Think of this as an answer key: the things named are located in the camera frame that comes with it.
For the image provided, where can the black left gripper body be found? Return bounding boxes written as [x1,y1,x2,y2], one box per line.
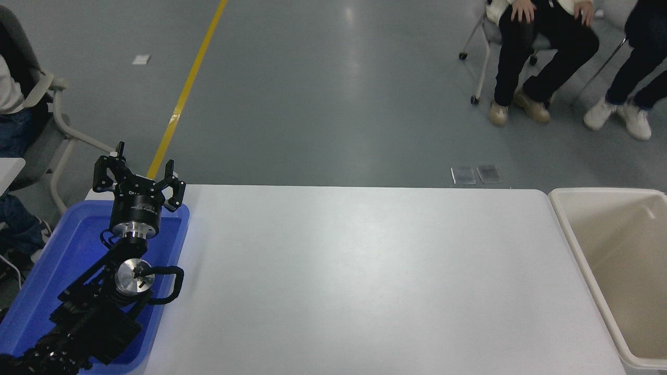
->
[108,176,166,226]

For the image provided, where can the person's right hand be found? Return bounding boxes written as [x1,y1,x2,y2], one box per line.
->
[510,0,537,23]

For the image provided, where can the person's left hand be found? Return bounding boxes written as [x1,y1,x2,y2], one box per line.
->
[574,0,595,27]

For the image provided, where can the grey office chair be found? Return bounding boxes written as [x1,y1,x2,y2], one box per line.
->
[0,3,118,214]

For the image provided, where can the blue plastic tray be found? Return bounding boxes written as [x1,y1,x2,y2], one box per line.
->
[0,199,191,375]

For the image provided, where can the small white side table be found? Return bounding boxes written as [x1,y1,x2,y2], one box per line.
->
[0,158,26,196]

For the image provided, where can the person in blue trousers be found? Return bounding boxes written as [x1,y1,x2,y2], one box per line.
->
[0,55,53,264]

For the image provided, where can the grey chair on castors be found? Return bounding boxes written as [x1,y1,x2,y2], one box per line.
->
[459,0,553,106]

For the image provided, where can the person in black trousers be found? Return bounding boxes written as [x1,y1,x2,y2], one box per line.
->
[487,0,601,126]

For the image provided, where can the thin metal chair leg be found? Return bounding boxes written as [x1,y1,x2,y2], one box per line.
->
[577,36,627,95]

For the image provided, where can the large pale bin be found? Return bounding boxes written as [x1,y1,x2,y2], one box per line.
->
[549,187,667,371]

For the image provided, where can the person in white shoes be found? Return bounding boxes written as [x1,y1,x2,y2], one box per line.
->
[584,0,667,141]

